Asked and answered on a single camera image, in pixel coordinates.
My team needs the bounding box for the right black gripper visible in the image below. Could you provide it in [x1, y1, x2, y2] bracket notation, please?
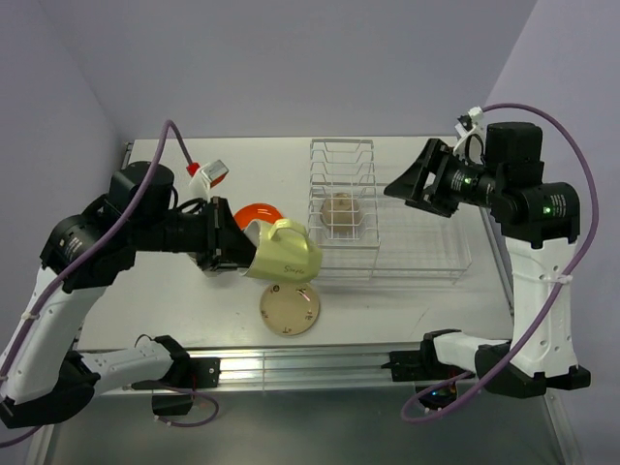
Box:
[383, 137, 504, 217]

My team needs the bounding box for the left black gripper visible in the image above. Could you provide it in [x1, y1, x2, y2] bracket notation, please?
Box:
[133, 195, 269, 271]

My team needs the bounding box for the light green mug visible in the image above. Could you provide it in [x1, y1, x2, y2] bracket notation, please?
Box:
[241, 218, 323, 283]

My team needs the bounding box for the white floral bowl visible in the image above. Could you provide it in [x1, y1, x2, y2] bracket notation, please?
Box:
[320, 193, 362, 233]

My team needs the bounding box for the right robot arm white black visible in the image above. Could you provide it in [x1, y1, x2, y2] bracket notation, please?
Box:
[384, 122, 591, 398]

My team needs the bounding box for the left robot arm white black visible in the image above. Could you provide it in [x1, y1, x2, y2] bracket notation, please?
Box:
[1, 162, 256, 429]

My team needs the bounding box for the orange plate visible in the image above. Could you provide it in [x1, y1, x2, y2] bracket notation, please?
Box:
[233, 202, 284, 231]

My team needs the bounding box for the beige floral saucer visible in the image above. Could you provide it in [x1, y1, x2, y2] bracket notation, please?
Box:
[259, 283, 321, 337]

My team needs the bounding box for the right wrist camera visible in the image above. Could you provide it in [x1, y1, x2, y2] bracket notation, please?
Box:
[452, 107, 484, 154]

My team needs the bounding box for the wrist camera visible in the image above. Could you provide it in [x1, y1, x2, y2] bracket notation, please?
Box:
[187, 160, 229, 200]
[452, 107, 484, 154]

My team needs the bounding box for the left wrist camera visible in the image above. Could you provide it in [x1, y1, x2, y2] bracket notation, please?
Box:
[187, 160, 229, 200]

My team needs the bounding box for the white wire dish rack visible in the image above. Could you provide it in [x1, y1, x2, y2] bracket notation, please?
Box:
[307, 137, 472, 286]

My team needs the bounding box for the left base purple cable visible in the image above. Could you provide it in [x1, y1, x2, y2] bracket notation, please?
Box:
[133, 333, 222, 428]

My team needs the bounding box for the aluminium mounting rail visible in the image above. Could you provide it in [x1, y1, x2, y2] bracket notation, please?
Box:
[77, 338, 514, 396]

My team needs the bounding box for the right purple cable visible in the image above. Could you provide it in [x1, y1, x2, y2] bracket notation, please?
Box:
[400, 102, 600, 423]

